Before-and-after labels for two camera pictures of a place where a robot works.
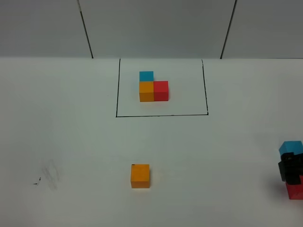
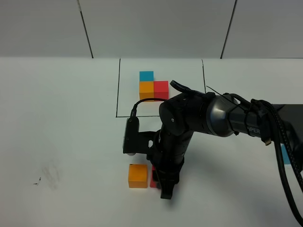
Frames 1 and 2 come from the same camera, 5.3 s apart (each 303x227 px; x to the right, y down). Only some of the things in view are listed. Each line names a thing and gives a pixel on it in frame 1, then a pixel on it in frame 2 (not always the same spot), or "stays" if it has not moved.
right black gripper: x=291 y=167 → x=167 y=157
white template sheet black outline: x=186 y=90 stays
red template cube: x=161 y=91 stays
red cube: x=295 y=191 → x=153 y=183
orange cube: x=140 y=176 stays
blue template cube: x=146 y=76 stays
